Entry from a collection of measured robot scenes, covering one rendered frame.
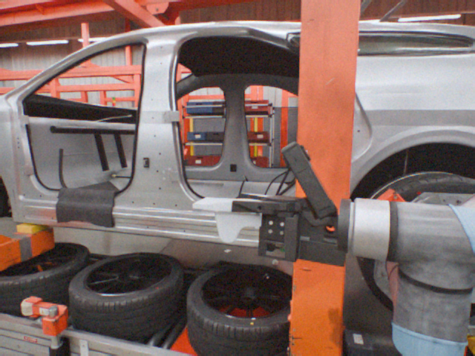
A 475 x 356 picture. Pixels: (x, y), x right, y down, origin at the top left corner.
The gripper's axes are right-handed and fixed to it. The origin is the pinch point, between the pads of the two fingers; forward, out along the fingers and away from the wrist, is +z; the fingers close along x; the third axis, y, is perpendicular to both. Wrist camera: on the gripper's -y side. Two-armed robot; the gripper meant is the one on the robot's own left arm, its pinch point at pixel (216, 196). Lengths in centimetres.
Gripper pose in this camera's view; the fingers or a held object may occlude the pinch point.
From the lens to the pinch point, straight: 45.4
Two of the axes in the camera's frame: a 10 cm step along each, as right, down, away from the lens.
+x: 4.0, 0.1, 9.2
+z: -9.1, -0.6, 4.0
